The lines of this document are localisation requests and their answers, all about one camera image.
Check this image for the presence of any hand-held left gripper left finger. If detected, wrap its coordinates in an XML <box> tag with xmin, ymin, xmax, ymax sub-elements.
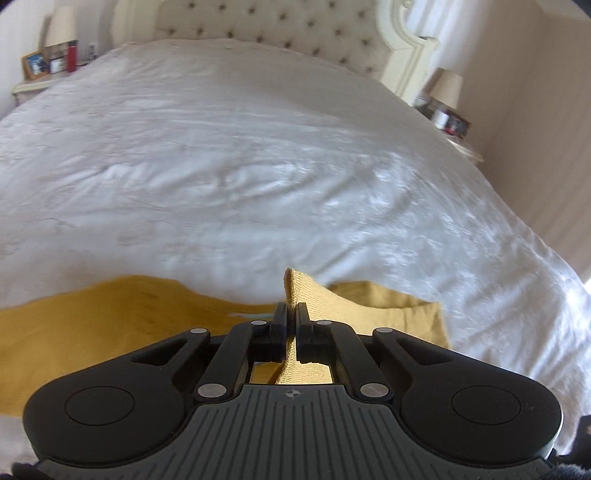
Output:
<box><xmin>130</xmin><ymin>302</ymin><xmax>291</xmax><ymax>402</ymax></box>

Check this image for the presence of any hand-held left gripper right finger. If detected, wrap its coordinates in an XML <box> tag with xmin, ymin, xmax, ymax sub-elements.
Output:
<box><xmin>294</xmin><ymin>302</ymin><xmax>458</xmax><ymax>402</ymax></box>

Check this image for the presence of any yellow knit sweater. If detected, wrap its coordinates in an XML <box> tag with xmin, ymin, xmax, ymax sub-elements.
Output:
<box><xmin>0</xmin><ymin>267</ymin><xmax>452</xmax><ymax>418</ymax></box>

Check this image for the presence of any white embroidered bedspread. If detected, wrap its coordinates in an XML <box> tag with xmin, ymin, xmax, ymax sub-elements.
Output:
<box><xmin>0</xmin><ymin>39</ymin><xmax>591</xmax><ymax>464</ymax></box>

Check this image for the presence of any cream nightstand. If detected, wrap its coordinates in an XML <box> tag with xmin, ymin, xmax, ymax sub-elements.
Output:
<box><xmin>442</xmin><ymin>133</ymin><xmax>485</xmax><ymax>164</ymax></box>
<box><xmin>11</xmin><ymin>60</ymin><xmax>95</xmax><ymax>108</ymax></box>

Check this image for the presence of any beige shade table lamp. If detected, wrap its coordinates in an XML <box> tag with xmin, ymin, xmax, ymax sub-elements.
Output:
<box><xmin>422</xmin><ymin>68</ymin><xmax>464</xmax><ymax>112</ymax></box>

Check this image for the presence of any cream tufted headboard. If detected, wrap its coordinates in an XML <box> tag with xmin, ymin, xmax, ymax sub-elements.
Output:
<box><xmin>112</xmin><ymin>0</ymin><xmax>440</xmax><ymax>108</ymax></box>

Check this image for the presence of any cream bedside lamp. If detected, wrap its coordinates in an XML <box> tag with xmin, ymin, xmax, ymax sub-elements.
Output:
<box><xmin>43</xmin><ymin>6</ymin><xmax>79</xmax><ymax>48</ymax></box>

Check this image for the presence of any blue picture in wooden frame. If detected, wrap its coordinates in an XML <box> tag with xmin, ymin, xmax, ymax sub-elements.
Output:
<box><xmin>21</xmin><ymin>50</ymin><xmax>49</xmax><ymax>80</ymax></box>

